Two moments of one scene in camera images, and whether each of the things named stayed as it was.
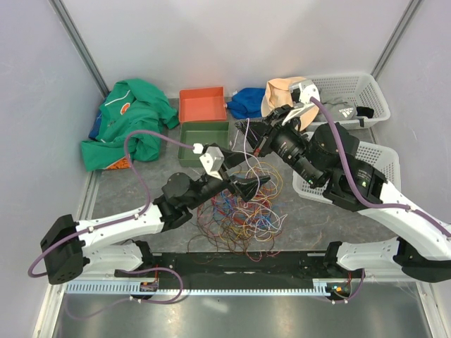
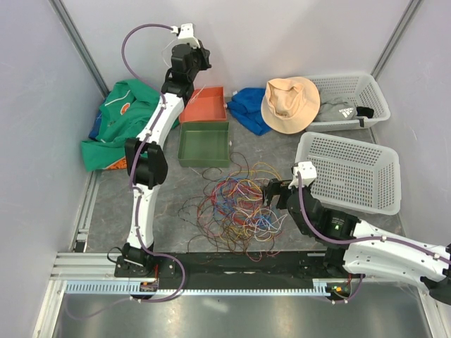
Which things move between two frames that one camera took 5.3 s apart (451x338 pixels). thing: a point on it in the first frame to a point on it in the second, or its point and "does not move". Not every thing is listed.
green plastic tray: x=201 y=132 does not move
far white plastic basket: x=357 y=88 does not move
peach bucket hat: x=277 y=94 does not move
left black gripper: x=245 y=187 to x=204 y=54
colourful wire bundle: x=227 y=223 does not move
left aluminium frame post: x=80 y=47 does not move
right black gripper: x=273 y=124 to x=275 y=187
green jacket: x=132 y=106 does not move
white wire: x=246 y=152 to x=163 y=57
